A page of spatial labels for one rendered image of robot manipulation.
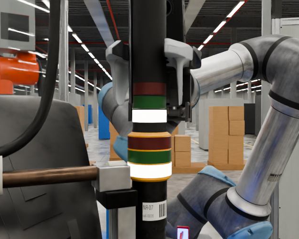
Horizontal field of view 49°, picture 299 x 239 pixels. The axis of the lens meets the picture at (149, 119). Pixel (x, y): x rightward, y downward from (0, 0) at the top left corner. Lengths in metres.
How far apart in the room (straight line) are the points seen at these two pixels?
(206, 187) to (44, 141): 0.64
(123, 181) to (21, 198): 0.10
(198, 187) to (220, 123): 7.42
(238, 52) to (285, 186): 1.49
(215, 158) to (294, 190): 6.29
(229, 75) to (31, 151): 0.52
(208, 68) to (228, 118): 7.66
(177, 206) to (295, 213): 1.36
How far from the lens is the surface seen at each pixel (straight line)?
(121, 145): 0.58
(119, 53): 0.30
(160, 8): 0.33
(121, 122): 0.60
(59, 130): 0.41
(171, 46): 0.29
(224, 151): 8.45
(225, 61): 0.77
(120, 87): 0.34
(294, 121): 0.78
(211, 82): 0.75
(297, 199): 2.23
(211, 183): 0.95
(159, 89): 0.31
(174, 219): 0.97
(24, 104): 0.43
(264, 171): 0.82
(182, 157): 7.84
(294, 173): 2.19
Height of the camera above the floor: 1.42
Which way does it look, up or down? 1 degrees down
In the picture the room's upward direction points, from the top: straight up
